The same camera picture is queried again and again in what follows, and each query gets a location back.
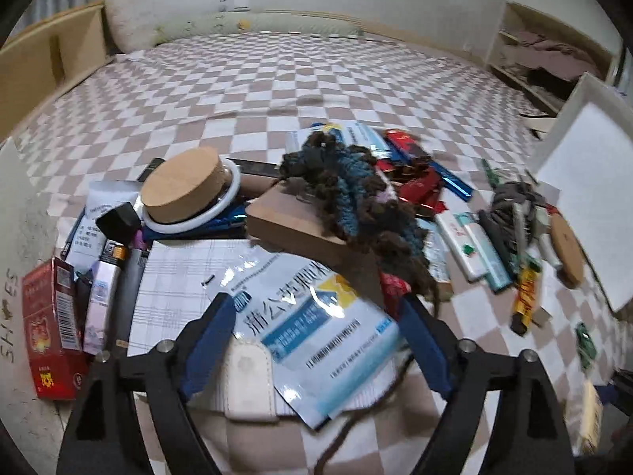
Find yellow black snack bar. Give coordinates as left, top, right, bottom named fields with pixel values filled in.
left=512, top=264, right=542, bottom=334

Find checkered bed sheet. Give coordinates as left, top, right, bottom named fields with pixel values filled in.
left=0, top=34, right=633, bottom=475

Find white green tube box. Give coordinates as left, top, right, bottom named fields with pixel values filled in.
left=434, top=214, right=476, bottom=278

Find wooden corner shelf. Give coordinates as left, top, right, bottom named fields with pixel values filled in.
left=487, top=0, right=624, bottom=114

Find white fluffy pillow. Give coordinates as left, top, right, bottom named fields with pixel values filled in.
left=104, top=0, right=164, bottom=55

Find black ruler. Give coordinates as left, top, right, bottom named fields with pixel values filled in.
left=225, top=157, right=282, bottom=179

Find cream strap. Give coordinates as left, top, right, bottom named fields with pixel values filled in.
left=225, top=341, right=280, bottom=424

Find round wooden coaster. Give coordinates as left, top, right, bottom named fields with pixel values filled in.
left=549, top=213, right=587, bottom=290

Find purple white small box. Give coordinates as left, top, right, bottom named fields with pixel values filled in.
left=81, top=260, right=122, bottom=354

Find wooden bedside shelf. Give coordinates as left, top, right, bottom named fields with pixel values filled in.
left=0, top=2, right=114, bottom=129

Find crocheted yarn scrunchie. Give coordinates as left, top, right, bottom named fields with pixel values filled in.
left=279, top=129, right=438, bottom=308

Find green bolster pillow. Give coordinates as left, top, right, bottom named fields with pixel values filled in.
left=153, top=12, right=367, bottom=45

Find white lidded storage box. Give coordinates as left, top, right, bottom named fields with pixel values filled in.
left=527, top=72, right=633, bottom=315

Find green clothes peg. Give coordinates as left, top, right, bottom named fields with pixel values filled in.
left=576, top=321, right=597, bottom=369
left=481, top=158, right=501, bottom=191

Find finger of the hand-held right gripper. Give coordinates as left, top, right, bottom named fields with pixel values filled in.
left=593, top=369, right=633, bottom=407

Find red snack packets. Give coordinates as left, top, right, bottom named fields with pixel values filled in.
left=393, top=165, right=443, bottom=203

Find brown cardboard box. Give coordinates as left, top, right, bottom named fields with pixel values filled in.
left=244, top=180, right=381, bottom=278

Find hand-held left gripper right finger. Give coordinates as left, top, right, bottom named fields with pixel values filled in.
left=398, top=293, right=574, bottom=475

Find white headboard panel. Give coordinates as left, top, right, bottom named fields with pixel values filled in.
left=250, top=0, right=505, bottom=60

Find black cube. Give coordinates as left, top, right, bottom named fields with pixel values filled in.
left=95, top=203, right=142, bottom=243

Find wooden lid with white ring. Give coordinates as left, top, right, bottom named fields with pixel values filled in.
left=140, top=146, right=243, bottom=233

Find red box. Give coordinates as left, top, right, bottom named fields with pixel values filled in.
left=22, top=256, right=90, bottom=401

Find gold white pack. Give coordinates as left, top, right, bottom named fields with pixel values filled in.
left=574, top=381, right=605, bottom=456

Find dark green lighter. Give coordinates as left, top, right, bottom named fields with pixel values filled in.
left=113, top=245, right=149, bottom=357

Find pink clothes pile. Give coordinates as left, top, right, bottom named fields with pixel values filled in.
left=504, top=30, right=604, bottom=80

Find plaid notebook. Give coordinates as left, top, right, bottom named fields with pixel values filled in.
left=126, top=239, right=302, bottom=421

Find red stick packets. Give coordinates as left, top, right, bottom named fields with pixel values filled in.
left=381, top=274, right=413, bottom=317

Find dark red lighter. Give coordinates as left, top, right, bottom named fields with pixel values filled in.
left=385, top=129, right=421, bottom=162
left=403, top=133, right=433, bottom=165

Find brown braided cord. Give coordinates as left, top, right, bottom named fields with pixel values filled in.
left=314, top=396, right=377, bottom=475

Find blue lighter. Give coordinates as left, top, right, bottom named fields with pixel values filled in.
left=425, top=158, right=476, bottom=203

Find blue pen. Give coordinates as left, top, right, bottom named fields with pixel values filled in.
left=143, top=213, right=248, bottom=241

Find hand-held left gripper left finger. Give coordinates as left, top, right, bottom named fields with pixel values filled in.
left=57, top=292, right=237, bottom=475

